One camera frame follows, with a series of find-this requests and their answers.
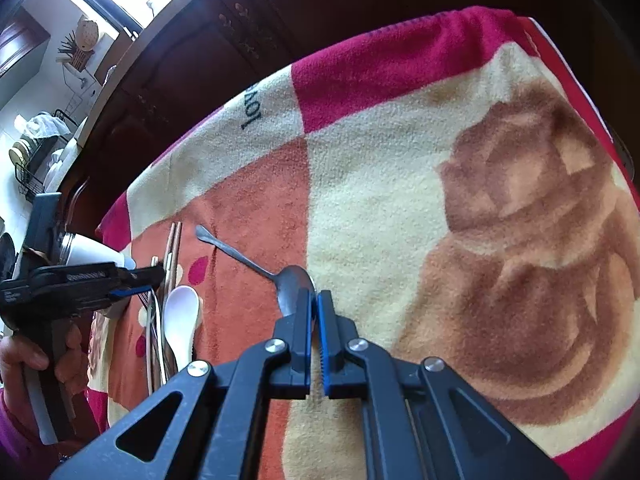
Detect black wire dish rack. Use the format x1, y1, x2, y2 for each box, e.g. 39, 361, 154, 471
9, 109, 74, 197

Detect person's left forearm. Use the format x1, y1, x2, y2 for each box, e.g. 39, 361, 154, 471
0, 387, 109, 480

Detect wall chopstick holder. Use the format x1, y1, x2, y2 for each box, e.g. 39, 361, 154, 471
56, 30, 96, 72

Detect white utensil holder cup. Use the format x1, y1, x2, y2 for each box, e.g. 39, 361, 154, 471
59, 231, 137, 272

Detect printed blanket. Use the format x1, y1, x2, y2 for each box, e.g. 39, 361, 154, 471
87, 5, 637, 480

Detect light wooden chopstick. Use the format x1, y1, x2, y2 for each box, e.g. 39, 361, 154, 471
145, 256, 161, 397
159, 252, 177, 386

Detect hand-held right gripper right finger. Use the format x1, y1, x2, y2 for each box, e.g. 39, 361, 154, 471
317, 289, 571, 480

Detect white cloth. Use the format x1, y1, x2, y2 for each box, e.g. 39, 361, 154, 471
24, 114, 67, 140

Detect stone kitchen countertop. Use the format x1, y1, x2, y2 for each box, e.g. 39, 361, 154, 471
50, 0, 221, 191

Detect metal spoon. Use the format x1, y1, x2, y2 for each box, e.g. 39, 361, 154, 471
195, 224, 317, 321

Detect white ceramic spoon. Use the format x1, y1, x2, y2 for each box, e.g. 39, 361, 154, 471
163, 285, 202, 370

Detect dark wooden kitchen cabinets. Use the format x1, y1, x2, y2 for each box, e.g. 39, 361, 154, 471
59, 0, 640, 242

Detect cream plate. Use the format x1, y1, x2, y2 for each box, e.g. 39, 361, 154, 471
8, 140, 32, 167

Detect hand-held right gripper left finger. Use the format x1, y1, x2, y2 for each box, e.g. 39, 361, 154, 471
49, 287, 318, 480

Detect person's left hand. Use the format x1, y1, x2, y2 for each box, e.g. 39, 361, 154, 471
0, 321, 94, 411

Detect bamboo strainer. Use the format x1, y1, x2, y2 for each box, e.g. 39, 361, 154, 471
75, 16, 100, 52

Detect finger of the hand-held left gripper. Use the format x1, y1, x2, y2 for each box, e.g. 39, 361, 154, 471
107, 285, 153, 307
118, 265, 166, 289

